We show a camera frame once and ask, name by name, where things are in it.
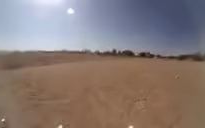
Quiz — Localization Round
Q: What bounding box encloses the brown sandy dirt ground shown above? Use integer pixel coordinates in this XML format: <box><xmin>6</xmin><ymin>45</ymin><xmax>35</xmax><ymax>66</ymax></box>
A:
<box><xmin>0</xmin><ymin>51</ymin><xmax>205</xmax><ymax>128</ymax></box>

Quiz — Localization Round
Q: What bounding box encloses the row of distant trees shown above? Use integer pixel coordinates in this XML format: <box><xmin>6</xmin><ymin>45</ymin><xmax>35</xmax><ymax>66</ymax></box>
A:
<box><xmin>79</xmin><ymin>48</ymin><xmax>205</xmax><ymax>62</ymax></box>

